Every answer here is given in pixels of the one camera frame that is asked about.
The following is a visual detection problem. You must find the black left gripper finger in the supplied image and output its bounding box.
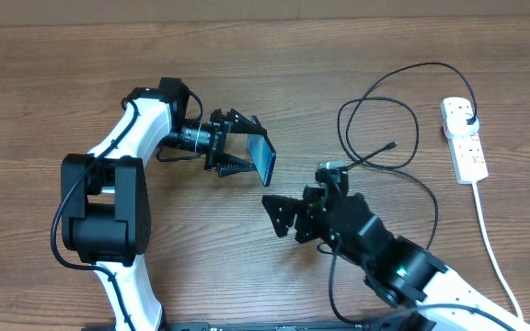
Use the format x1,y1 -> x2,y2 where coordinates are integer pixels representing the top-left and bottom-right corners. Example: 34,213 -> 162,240
225,108 -> 267,135
216,154 -> 256,177

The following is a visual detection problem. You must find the blue smartphone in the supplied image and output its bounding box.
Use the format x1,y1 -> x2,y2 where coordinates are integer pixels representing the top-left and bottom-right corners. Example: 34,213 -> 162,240
247,134 -> 276,187

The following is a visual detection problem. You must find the black charger cable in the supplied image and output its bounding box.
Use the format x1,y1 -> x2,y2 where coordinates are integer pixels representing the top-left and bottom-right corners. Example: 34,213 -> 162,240
337,62 -> 478,252

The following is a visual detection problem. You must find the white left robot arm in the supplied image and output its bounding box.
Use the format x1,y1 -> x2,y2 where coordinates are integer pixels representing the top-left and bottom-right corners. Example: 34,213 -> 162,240
51,77 -> 276,330

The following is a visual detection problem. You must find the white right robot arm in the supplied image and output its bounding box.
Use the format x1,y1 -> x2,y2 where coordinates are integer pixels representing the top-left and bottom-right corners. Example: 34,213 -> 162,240
262,188 -> 530,330

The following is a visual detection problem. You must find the white charger plug adapter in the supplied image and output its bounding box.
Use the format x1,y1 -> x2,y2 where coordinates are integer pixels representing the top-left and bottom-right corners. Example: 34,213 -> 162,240
443,116 -> 480,139

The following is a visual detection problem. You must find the white power strip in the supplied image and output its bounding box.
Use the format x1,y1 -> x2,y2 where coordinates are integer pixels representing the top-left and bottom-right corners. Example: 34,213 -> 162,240
440,97 -> 489,185

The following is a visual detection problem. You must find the white power strip cord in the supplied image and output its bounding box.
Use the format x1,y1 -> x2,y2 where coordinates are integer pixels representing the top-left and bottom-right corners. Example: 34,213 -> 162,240
470,181 -> 524,322

